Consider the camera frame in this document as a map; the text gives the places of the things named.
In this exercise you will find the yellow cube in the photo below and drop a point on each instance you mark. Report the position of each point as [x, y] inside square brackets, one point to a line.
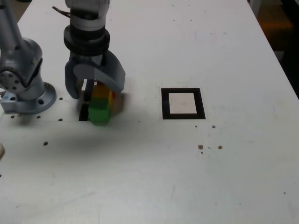
[101, 92]

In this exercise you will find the beige round object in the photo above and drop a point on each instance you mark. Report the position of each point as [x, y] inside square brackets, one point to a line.
[1, 151]

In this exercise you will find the dark object with yellow band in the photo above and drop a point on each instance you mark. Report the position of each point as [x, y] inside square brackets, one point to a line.
[278, 23]

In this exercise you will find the red cube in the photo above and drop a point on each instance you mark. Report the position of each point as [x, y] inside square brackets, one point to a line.
[116, 105]

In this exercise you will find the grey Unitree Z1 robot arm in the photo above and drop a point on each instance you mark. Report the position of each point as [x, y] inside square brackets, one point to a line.
[28, 58]

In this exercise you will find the black tape square outline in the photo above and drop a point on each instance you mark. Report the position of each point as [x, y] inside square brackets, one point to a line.
[164, 105]

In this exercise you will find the black tape strip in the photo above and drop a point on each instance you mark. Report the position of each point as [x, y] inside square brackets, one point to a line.
[83, 113]

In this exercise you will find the green cube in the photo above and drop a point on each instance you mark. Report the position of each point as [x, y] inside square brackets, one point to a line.
[99, 115]

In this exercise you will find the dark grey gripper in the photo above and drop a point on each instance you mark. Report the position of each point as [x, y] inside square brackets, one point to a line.
[87, 59]

